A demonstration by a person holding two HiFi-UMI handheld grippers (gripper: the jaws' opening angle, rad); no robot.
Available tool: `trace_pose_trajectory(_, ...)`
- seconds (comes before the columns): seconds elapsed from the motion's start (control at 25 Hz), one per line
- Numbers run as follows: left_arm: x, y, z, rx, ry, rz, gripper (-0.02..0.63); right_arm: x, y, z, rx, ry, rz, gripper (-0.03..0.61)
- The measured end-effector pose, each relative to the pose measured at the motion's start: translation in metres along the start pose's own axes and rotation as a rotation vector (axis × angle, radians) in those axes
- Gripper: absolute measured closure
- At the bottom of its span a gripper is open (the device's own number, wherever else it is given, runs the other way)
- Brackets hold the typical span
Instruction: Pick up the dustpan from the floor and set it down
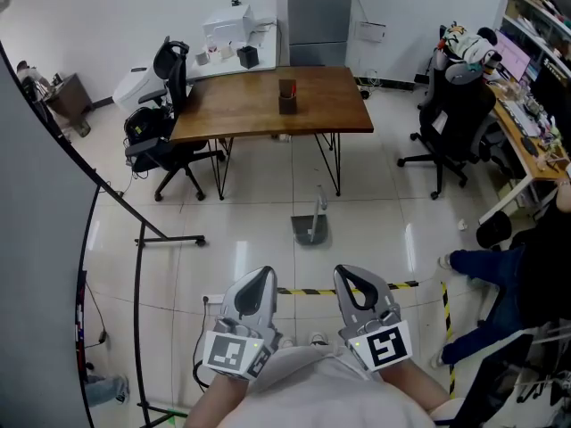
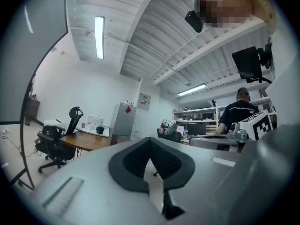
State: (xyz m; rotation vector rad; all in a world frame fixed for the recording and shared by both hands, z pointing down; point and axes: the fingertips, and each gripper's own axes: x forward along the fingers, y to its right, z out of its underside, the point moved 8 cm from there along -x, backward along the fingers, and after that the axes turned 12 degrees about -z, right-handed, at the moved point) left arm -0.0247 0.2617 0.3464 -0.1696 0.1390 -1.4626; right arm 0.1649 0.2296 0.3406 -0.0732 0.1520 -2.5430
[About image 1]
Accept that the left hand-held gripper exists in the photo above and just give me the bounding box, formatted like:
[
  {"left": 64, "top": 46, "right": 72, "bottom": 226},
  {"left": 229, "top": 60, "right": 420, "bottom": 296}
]
[{"left": 203, "top": 265, "right": 285, "bottom": 381}]

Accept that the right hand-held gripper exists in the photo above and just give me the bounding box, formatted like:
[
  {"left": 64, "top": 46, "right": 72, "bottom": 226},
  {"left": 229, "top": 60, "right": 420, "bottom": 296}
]
[{"left": 333, "top": 264, "right": 414, "bottom": 373}]

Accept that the grey dustpan with handle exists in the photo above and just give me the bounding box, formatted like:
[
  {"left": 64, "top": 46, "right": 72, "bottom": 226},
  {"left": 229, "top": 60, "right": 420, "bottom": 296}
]
[{"left": 290, "top": 184, "right": 333, "bottom": 250}]

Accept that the person's right forearm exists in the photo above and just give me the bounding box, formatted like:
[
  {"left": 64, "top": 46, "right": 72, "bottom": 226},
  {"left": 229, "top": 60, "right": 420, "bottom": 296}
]
[{"left": 378, "top": 358, "right": 452, "bottom": 414}]

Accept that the person's left forearm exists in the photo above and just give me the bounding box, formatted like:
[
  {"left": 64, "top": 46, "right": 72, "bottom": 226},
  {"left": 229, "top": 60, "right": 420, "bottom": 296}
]
[{"left": 184, "top": 366, "right": 252, "bottom": 428}]

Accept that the white tiled floor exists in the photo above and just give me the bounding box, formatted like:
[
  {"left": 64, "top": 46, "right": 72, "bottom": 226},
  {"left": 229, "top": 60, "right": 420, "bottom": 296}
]
[{"left": 42, "top": 71, "right": 571, "bottom": 428}]

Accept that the yellow black hazard tape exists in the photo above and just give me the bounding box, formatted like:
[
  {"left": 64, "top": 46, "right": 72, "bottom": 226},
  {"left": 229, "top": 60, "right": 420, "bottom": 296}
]
[
  {"left": 440, "top": 280, "right": 458, "bottom": 401},
  {"left": 276, "top": 279, "right": 423, "bottom": 297}
]

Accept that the person's white shirt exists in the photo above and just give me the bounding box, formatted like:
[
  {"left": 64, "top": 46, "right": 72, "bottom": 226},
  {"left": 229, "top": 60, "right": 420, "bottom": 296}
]
[{"left": 222, "top": 344, "right": 437, "bottom": 428}]

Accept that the black metal stand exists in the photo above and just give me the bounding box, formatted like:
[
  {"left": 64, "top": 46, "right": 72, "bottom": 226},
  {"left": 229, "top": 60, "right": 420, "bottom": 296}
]
[{"left": 79, "top": 166, "right": 207, "bottom": 428}]

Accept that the black round bin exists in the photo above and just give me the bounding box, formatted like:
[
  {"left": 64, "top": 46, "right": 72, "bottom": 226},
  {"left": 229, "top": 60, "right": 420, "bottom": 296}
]
[{"left": 475, "top": 210, "right": 514, "bottom": 251}]

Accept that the black folding chair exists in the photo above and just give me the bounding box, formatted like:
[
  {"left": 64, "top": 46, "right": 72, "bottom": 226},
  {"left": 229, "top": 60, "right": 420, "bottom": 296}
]
[{"left": 449, "top": 322, "right": 571, "bottom": 428}]

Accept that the brown wooden pen holder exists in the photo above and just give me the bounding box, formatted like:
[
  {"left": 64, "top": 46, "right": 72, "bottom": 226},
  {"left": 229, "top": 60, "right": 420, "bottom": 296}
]
[{"left": 277, "top": 78, "right": 299, "bottom": 117}]

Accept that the brown wooden table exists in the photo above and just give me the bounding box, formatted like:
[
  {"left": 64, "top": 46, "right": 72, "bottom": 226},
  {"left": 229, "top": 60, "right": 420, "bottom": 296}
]
[{"left": 169, "top": 64, "right": 376, "bottom": 202}]

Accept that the black bag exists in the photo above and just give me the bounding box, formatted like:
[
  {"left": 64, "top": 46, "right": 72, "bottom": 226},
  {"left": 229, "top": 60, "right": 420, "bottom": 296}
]
[{"left": 123, "top": 106, "right": 175, "bottom": 149}]

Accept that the grey black office chair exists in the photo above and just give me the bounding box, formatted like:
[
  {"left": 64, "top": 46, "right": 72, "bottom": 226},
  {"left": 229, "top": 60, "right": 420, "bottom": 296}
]
[{"left": 396, "top": 46, "right": 515, "bottom": 202}]

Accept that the light wooden desk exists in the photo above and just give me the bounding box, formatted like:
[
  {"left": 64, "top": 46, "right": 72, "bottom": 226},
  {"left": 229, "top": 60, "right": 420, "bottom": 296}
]
[{"left": 478, "top": 81, "right": 571, "bottom": 227}]

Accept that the grey backdrop panel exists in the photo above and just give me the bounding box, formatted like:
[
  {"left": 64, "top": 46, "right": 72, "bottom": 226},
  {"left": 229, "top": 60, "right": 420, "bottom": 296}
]
[{"left": 0, "top": 37, "right": 100, "bottom": 428}]

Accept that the black mesh office chair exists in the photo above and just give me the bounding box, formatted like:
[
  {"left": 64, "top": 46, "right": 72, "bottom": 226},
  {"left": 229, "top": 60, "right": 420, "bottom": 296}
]
[{"left": 124, "top": 36, "right": 227, "bottom": 203}]

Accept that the computer keyboard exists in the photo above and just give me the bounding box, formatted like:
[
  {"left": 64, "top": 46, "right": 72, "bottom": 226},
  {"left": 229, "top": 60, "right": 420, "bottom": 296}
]
[{"left": 500, "top": 97, "right": 542, "bottom": 138}]

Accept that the black square container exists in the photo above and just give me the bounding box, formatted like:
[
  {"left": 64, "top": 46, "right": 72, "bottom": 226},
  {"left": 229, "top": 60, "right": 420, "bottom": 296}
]
[{"left": 236, "top": 45, "right": 261, "bottom": 69}]

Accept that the white desk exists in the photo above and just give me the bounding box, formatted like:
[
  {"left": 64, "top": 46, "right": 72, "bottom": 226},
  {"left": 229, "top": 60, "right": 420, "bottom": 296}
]
[{"left": 184, "top": 15, "right": 280, "bottom": 85}]

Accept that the white plastic machine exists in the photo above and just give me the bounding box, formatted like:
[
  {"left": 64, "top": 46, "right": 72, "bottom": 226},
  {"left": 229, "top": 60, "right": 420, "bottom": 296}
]
[{"left": 112, "top": 65, "right": 171, "bottom": 112}]

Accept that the white paper sign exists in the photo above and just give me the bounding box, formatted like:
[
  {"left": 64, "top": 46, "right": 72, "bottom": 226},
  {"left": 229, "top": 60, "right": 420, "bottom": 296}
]
[{"left": 356, "top": 21, "right": 387, "bottom": 45}]

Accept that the brown wooden cabinet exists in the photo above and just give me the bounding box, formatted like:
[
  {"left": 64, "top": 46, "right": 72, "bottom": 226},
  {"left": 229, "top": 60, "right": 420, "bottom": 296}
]
[{"left": 44, "top": 72, "right": 95, "bottom": 120}]

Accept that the white box appliance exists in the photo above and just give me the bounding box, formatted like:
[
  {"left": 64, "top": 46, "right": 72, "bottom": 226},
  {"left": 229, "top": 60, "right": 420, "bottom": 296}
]
[{"left": 202, "top": 4, "right": 256, "bottom": 45}]

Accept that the dark computer monitor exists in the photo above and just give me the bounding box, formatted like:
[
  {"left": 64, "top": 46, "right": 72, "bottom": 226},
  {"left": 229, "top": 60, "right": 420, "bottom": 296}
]
[{"left": 527, "top": 62, "right": 571, "bottom": 120}]

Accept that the grey metal cabinet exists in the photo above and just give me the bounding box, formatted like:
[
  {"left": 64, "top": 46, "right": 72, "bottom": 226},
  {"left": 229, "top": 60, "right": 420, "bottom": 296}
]
[{"left": 285, "top": 0, "right": 355, "bottom": 68}]

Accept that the lit computer monitor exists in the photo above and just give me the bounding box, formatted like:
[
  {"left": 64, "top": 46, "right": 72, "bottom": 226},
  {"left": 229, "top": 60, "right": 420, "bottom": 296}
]
[{"left": 492, "top": 29, "right": 533, "bottom": 83}]

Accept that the white floor socket with cable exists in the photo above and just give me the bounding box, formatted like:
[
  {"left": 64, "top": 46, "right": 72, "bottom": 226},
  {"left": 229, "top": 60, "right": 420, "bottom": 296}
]
[{"left": 192, "top": 293, "right": 225, "bottom": 392}]

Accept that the black cable with adapter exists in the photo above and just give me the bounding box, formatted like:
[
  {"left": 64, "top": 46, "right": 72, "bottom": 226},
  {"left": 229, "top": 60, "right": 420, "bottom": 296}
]
[{"left": 83, "top": 282, "right": 110, "bottom": 348}]

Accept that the power strip with cables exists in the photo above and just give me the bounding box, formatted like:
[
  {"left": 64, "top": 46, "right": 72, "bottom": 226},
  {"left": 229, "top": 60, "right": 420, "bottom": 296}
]
[{"left": 353, "top": 75, "right": 381, "bottom": 101}]

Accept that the white wall shelf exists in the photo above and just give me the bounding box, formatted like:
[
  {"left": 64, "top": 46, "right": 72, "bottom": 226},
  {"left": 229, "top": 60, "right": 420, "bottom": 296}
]
[{"left": 500, "top": 0, "right": 571, "bottom": 80}]

